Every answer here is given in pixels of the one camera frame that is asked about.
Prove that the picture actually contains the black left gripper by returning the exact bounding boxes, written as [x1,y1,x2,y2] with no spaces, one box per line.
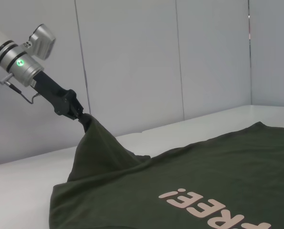
[32,71,86,120]

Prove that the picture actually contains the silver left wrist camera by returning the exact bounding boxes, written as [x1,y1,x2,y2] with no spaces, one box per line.
[29,23,57,61]

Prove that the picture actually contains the left wrist cable with plug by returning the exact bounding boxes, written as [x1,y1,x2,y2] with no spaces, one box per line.
[0,73,41,104]

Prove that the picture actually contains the dark green FREE t-shirt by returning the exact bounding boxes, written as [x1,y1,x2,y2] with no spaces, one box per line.
[50,113,284,229]

